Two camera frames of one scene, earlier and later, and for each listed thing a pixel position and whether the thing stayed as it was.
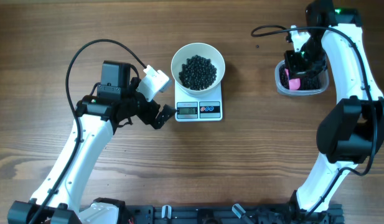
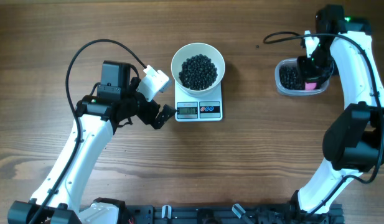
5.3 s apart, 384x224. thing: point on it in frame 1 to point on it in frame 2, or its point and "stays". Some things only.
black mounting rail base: (155, 214) stays
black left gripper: (147, 118) stays
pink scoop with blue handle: (294, 83) to (310, 86)
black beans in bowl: (198, 73) stays
